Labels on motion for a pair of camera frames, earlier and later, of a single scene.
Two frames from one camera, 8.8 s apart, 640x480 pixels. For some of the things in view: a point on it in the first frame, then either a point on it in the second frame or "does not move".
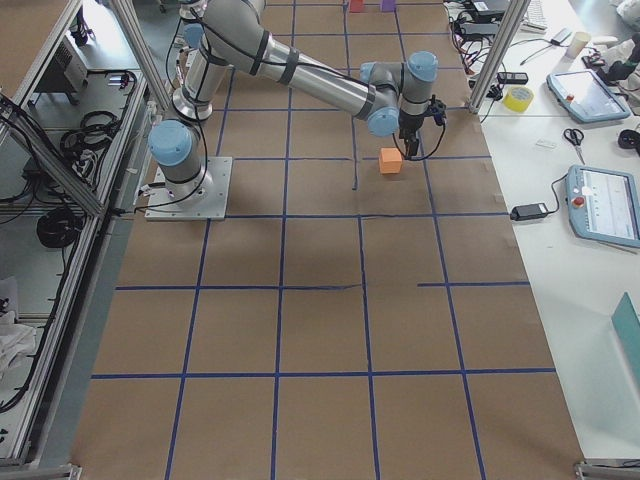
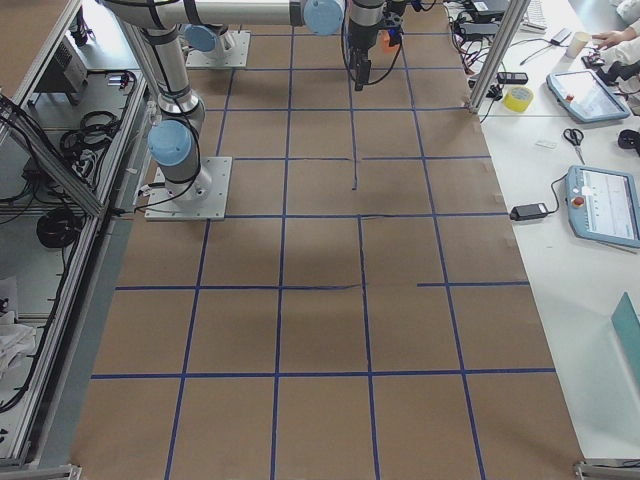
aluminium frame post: [499, 54] does not move
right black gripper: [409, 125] → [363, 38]
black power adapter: [531, 211] does not move
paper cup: [578, 44] does not move
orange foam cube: [390, 160] → [385, 39]
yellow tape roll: [518, 99] does not move
